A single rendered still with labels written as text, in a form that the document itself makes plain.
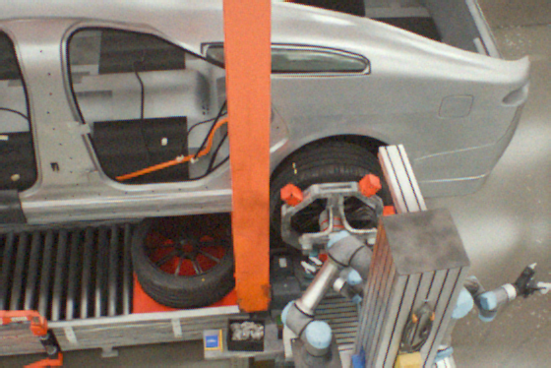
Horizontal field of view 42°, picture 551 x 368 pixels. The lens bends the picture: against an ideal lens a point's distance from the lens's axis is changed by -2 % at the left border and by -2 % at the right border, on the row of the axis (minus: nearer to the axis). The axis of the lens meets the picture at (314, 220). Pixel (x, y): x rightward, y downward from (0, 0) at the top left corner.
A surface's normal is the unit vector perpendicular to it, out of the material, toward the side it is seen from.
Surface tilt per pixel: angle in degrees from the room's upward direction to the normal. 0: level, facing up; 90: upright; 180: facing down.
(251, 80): 90
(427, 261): 0
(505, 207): 0
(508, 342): 0
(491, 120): 90
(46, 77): 75
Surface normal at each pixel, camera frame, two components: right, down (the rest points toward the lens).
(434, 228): 0.05, -0.61
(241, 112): 0.14, 0.78
